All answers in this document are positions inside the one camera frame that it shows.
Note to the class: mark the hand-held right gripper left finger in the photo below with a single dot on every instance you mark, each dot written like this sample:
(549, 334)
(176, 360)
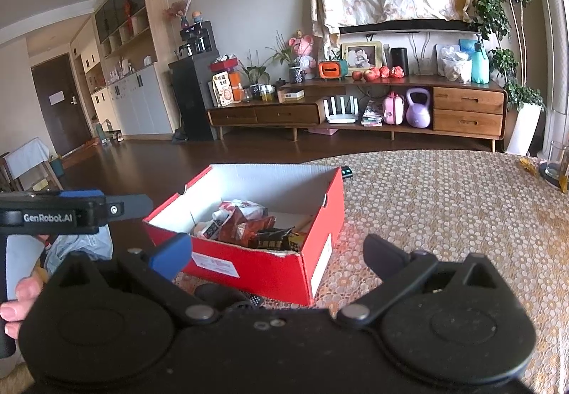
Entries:
(171, 254)

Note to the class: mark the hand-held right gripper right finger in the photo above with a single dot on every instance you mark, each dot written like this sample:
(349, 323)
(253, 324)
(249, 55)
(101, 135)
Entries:
(386, 256)

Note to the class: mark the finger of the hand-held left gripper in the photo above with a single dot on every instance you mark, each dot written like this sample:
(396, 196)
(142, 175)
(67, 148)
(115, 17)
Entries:
(129, 208)
(82, 194)

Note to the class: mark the red-brown snack packet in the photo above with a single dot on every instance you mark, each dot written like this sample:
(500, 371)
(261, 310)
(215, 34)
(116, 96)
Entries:
(242, 229)

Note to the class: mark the yellow snack packet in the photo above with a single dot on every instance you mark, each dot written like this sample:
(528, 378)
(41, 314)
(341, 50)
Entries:
(298, 241)

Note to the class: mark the red cardboard box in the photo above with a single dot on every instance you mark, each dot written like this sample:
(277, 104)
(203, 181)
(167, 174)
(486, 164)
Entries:
(266, 269)

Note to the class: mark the black snack packet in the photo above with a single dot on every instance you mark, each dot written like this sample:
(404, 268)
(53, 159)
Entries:
(273, 239)

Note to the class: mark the person's left hand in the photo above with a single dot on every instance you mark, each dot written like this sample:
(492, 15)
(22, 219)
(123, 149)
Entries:
(20, 309)

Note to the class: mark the green bucket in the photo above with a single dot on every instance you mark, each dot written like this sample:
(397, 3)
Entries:
(57, 167)

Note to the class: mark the clear plastic bag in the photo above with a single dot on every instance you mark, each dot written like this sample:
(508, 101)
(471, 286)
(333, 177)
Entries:
(84, 245)

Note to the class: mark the chair with white cloth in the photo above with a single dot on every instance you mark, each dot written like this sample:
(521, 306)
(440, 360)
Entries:
(29, 160)

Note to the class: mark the dark brown door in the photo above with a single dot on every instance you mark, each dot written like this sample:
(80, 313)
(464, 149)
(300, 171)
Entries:
(60, 109)

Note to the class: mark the small black device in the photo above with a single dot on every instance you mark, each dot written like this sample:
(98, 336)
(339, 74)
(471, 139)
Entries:
(347, 174)

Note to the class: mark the black tall cabinet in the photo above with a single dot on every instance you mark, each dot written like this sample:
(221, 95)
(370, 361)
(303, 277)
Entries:
(193, 100)

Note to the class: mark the stack of magazines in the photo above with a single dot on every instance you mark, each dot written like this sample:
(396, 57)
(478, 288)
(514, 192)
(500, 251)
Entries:
(372, 116)

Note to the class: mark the pink case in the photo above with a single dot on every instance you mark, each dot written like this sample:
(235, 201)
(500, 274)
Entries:
(393, 109)

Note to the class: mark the purple kettlebell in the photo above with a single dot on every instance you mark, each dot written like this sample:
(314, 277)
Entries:
(418, 111)

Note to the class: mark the white router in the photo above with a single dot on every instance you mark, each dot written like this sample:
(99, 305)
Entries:
(340, 113)

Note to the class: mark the orange white standing bag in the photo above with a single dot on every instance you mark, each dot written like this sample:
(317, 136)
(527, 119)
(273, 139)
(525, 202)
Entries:
(222, 90)

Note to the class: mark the orange box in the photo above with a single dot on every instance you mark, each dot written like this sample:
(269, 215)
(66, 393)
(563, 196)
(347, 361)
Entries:
(237, 87)

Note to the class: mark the wooden TV cabinet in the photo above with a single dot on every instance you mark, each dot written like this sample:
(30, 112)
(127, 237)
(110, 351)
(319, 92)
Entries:
(466, 109)

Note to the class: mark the small yellow wrapper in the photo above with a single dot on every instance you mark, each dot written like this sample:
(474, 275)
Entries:
(530, 166)

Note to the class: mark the red gift box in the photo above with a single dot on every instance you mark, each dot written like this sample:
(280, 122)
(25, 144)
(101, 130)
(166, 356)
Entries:
(224, 64)

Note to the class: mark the black coaster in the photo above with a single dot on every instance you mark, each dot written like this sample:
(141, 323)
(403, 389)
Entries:
(549, 182)

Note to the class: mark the black coffee machine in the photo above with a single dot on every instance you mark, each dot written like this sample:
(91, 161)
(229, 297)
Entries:
(195, 40)

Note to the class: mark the red apple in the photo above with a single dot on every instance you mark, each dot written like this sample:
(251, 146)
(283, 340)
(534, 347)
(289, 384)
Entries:
(369, 74)
(357, 75)

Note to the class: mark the red foil ball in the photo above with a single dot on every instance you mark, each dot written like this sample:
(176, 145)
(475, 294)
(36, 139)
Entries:
(398, 71)
(385, 72)

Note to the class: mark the small leafy potted plant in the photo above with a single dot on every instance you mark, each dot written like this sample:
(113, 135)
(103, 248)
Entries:
(254, 73)

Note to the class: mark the potted tree white planter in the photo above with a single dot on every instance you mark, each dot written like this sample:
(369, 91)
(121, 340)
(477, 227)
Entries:
(523, 131)

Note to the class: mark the white yellow box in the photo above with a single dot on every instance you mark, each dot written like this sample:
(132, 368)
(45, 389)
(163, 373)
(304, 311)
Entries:
(291, 96)

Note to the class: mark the orange teal radio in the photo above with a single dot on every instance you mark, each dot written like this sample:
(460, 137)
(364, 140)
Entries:
(332, 70)

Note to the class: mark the glass cup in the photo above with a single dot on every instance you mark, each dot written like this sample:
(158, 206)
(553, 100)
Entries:
(558, 160)

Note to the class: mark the black speaker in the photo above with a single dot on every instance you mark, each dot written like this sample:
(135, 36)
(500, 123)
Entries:
(399, 59)

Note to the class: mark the vase with dried flowers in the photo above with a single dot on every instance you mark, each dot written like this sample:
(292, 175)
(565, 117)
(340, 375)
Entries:
(180, 13)

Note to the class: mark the filled plastic bag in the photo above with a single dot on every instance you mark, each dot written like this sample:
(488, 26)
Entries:
(457, 67)

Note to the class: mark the small figurine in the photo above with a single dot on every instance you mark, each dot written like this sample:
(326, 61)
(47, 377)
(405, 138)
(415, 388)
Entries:
(197, 17)

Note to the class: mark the plant in striped pot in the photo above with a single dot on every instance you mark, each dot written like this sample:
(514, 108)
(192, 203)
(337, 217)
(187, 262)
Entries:
(296, 74)

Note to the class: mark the teal bottle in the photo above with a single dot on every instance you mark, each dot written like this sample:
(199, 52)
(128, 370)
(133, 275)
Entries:
(480, 64)

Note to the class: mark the pink plush doll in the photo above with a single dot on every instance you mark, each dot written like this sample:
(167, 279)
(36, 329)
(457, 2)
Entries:
(301, 53)

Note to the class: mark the black television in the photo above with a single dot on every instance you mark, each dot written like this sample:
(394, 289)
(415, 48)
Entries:
(409, 26)

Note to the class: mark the white floor air conditioner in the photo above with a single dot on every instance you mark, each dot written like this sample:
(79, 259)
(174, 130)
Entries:
(553, 42)

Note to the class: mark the wooden wall cabinet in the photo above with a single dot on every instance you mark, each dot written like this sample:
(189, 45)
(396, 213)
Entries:
(133, 100)

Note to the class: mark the cream photo frame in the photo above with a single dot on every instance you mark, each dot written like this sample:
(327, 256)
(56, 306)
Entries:
(361, 56)

